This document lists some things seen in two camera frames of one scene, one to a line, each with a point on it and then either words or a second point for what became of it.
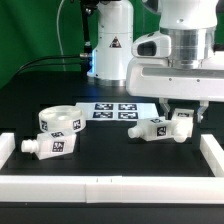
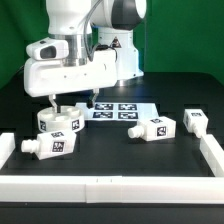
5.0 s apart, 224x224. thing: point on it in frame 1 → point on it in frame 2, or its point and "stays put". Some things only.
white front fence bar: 113,189 stays put
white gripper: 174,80 → 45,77
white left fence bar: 7,146 stays put
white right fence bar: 213,154 stays put
